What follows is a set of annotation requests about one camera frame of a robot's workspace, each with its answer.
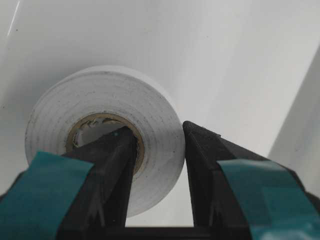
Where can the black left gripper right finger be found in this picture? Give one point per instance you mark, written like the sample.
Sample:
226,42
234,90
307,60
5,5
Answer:
241,195

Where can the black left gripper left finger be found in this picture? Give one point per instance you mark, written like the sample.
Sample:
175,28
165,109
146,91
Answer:
74,196

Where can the white tape roll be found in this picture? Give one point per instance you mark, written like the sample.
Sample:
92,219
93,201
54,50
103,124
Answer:
95,94

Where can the white plastic case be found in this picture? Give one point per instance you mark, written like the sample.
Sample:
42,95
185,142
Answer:
248,70

